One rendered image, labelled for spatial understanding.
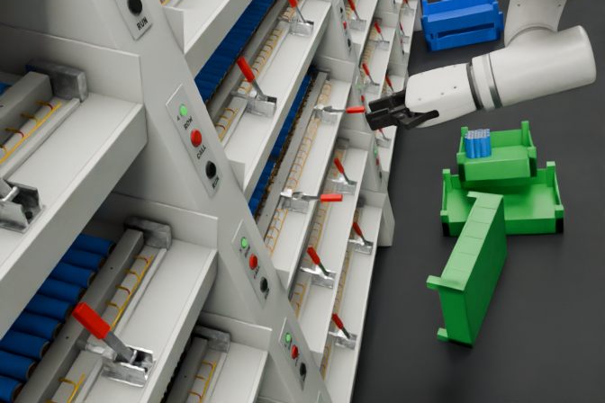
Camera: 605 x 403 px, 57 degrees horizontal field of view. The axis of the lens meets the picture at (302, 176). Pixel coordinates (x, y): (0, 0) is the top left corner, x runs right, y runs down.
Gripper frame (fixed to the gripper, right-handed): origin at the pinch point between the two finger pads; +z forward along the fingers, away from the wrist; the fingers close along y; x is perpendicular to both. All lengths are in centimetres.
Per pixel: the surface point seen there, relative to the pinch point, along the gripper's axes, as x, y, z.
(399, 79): 43, -100, 19
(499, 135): 60, -75, -9
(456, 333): 58, 0, 4
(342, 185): 23.2, -15.3, 19.3
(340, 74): 4.7, -31.4, 14.5
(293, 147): 2.5, -1.1, 18.1
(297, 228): 7.5, 15.9, 15.6
